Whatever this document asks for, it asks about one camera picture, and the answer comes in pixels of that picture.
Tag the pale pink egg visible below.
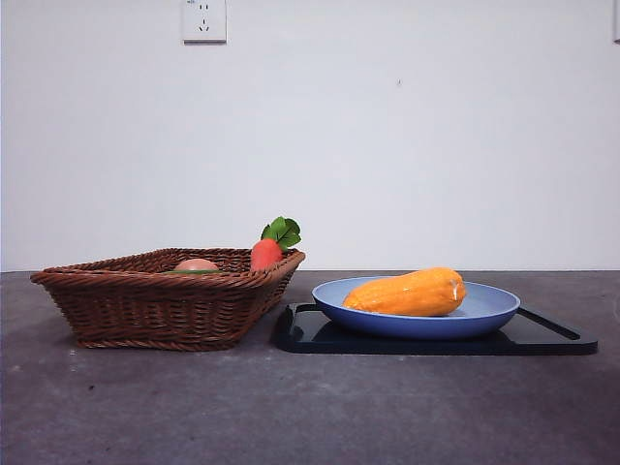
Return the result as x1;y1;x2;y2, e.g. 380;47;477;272
173;258;221;272

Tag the blue round plate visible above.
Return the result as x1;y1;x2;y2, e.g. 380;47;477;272
311;276;522;340

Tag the black rectangular tray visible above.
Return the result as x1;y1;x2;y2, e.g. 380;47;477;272
274;302;599;357

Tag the brown wicker basket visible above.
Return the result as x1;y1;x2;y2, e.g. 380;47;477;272
30;247;307;351

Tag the orange carrot with green leaves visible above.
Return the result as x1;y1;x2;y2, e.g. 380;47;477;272
250;216;303;271

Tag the white wall socket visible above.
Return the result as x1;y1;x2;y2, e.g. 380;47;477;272
182;0;228;46

